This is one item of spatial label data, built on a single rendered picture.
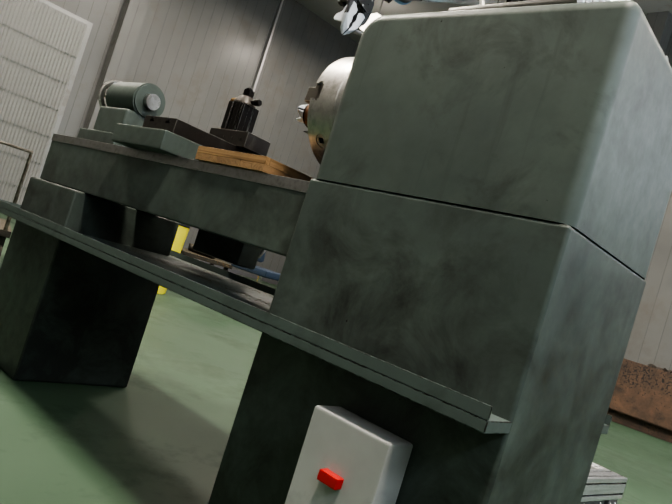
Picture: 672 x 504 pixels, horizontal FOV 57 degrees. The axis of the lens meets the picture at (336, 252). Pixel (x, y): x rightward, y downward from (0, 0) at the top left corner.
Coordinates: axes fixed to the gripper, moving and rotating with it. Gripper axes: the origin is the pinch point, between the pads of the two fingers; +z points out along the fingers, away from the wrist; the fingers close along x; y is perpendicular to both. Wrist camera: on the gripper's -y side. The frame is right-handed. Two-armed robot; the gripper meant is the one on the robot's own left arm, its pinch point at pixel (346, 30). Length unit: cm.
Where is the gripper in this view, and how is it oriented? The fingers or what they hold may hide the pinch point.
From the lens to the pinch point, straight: 181.8
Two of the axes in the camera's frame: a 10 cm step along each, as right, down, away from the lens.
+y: -7.2, -2.0, 6.6
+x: -5.2, -4.6, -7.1
